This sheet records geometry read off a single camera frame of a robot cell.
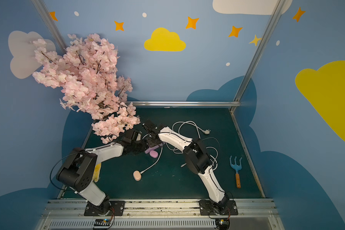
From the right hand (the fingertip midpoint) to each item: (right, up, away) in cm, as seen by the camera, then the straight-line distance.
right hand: (155, 142), depth 95 cm
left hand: (-4, -1, -1) cm, 4 cm away
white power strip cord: (+36, +7, +10) cm, 38 cm away
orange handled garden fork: (+53, -16, -6) cm, 55 cm away
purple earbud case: (-1, -7, -2) cm, 8 cm away
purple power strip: (-3, -5, +3) cm, 6 cm away
